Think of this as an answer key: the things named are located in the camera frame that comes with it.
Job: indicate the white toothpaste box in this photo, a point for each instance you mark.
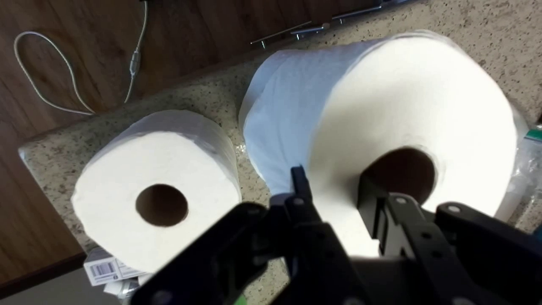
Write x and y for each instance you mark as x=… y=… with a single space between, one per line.
x=103 y=271

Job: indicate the white tissue roll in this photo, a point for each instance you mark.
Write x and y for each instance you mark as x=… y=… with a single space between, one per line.
x=101 y=192
x=254 y=124
x=428 y=102

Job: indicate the teal box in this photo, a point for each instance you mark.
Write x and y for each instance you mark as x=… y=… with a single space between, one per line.
x=535 y=134

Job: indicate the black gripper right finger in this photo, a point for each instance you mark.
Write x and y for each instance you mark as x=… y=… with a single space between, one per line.
x=467 y=260

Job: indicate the clear plastic bag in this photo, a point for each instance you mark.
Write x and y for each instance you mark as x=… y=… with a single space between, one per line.
x=526 y=175

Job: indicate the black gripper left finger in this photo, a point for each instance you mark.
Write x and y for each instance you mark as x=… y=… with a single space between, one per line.
x=276 y=248

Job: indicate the crumpled clear wrapper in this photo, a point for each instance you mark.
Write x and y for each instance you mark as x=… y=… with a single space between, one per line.
x=120 y=288

